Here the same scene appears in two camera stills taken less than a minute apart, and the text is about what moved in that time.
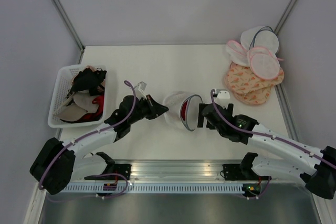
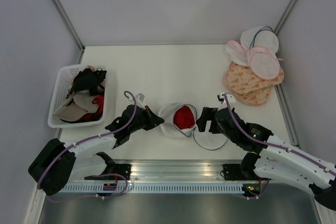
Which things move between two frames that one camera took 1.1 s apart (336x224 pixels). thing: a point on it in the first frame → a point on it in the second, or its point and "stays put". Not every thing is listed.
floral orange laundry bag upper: x=240 y=80 stays put
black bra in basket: x=87 y=79 stays put
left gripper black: x=156 y=109 → x=154 y=120
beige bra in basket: x=83 y=102 stays put
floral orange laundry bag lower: x=255 y=97 stays put
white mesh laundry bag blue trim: x=183 y=110 → x=206 y=140
